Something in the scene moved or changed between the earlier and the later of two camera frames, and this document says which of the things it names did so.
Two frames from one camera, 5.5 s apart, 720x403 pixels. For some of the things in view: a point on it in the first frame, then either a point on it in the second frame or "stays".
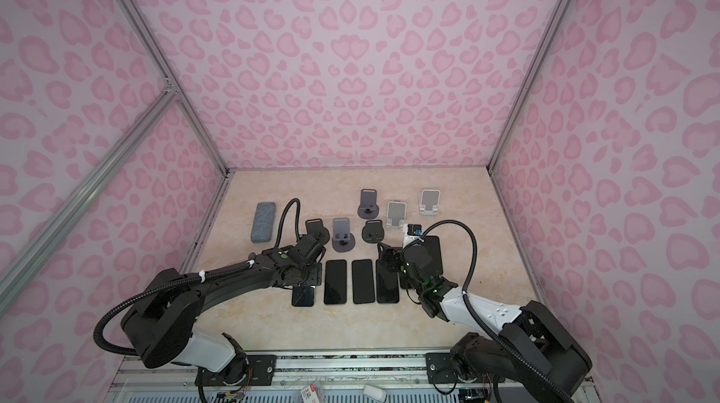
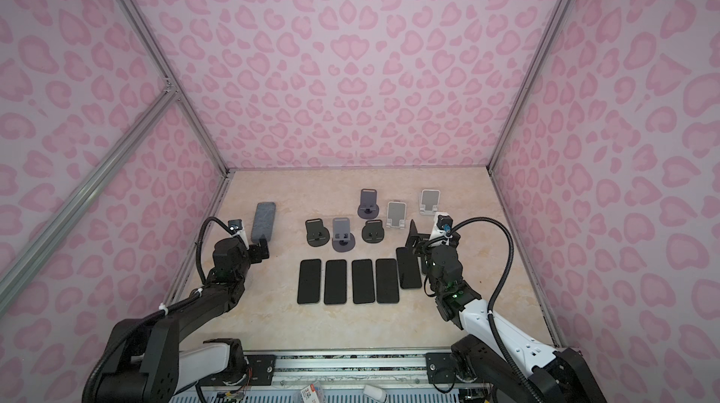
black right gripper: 396,256 to 412,237
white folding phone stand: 396,214 stays
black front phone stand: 373,231 stays
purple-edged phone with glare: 335,284 stays
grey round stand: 368,208 stays
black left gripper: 317,274 to 257,256
